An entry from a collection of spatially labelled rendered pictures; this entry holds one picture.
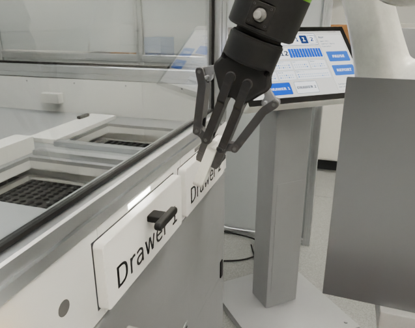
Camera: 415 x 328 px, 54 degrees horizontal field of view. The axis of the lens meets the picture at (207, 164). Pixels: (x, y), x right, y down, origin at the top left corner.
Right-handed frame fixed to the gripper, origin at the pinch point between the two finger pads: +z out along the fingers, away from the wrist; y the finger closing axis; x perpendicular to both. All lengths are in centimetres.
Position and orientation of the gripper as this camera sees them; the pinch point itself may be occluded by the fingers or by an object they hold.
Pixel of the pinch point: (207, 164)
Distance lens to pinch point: 62.1
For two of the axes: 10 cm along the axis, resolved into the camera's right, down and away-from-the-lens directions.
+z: -3.4, 8.5, 4.1
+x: 3.1, -3.1, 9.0
